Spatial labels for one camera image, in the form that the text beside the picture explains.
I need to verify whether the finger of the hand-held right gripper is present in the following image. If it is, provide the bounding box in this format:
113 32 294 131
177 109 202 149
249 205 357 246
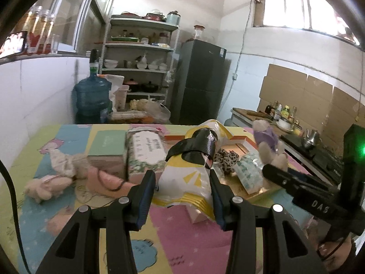
287 167 340 189
262 164 340 206

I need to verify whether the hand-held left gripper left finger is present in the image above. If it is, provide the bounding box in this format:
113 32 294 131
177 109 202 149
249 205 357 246
36 170 157 274

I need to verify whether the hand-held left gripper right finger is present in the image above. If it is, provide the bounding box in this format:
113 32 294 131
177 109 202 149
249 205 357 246
208 174 328 274

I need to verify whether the orange shallow cardboard box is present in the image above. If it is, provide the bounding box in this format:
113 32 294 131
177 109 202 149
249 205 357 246
164 131 282 202

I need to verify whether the mint patterned tissue pack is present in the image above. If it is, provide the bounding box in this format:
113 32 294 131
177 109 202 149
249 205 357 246
235 153 266 190

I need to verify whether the white yellow plastic packet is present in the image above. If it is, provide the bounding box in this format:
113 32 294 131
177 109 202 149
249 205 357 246
158 119 230 220

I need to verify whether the pink pouch with hair tie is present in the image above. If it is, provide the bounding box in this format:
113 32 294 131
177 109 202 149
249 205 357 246
86 167 136 199

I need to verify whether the purple dress plush rabbit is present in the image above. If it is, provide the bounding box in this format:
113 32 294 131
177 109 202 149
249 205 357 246
252 120 288 172

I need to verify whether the leopard print scrunchie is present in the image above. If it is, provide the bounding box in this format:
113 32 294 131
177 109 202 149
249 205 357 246
214 148 240 174

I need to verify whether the cream plush rabbit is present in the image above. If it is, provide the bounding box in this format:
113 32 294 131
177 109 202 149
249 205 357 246
50 148 92 179

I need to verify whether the pink plush rabbit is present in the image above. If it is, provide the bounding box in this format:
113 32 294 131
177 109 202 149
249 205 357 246
24 174 75 204

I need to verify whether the person's right hand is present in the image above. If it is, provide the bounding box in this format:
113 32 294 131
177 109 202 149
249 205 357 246
317 235 355 274

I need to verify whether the black induction cooker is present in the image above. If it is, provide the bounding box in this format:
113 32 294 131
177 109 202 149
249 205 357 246
282 133 323 157

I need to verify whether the steel kettle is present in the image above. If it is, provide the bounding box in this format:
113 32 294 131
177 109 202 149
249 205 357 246
306 128 321 143

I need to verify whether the pink floral tissue box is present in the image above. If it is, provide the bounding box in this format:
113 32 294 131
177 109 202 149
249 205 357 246
124 127 169 183

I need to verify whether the white bowl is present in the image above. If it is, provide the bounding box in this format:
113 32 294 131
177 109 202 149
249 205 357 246
278 118 294 132

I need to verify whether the colourful cartoon printed blanket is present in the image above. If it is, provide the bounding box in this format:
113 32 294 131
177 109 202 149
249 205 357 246
0 123 317 274

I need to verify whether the mint green flat box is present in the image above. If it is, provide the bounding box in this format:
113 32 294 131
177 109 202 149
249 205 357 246
87 130 127 174

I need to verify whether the kitchen counter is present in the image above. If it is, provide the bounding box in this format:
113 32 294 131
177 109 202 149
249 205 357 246
230 107 343 186

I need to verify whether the clear plastic bag of food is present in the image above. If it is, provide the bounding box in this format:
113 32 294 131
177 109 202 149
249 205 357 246
130 98 171 123

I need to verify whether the white plastic container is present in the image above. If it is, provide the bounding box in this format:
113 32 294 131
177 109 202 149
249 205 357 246
115 84 130 110

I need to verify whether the black wok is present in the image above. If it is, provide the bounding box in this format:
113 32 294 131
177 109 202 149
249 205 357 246
141 81 160 93

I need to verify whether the red clay pot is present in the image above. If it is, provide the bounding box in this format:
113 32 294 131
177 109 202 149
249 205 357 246
123 78 140 92

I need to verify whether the white sack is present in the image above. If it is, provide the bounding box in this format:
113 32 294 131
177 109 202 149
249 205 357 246
105 74 125 110

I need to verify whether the blue water jug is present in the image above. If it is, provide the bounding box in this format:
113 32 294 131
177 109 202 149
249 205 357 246
73 67 112 123

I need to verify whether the black refrigerator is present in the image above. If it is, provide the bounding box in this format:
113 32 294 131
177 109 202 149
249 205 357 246
171 39 227 124

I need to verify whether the white metal shelf rack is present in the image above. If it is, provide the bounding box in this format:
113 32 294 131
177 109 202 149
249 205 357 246
98 17 180 120

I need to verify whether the high barred window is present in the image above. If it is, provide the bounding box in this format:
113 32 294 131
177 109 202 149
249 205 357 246
254 0 360 45

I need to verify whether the glass jar with red lid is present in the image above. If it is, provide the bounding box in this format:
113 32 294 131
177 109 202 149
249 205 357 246
193 25 206 41

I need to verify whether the teal canister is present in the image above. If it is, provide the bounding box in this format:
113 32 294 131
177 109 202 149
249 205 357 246
166 11 181 26

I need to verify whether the red pot with glass lid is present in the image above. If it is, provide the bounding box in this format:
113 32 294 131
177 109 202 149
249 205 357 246
144 10 166 20

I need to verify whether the orange drink bottle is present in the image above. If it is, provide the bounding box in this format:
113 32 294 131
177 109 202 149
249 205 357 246
37 9 49 53
46 14 55 53
27 6 42 53

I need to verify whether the aluminium sliding window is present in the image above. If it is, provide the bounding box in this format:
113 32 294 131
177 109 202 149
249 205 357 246
51 0 115 53

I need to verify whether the smartphone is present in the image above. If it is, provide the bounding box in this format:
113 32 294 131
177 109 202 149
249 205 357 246
0 31 27 59

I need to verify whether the cardboard wall sheet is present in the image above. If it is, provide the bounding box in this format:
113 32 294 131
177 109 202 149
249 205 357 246
258 63 365 149

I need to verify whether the black cable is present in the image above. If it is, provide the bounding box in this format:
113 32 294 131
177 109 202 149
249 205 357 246
0 158 30 274

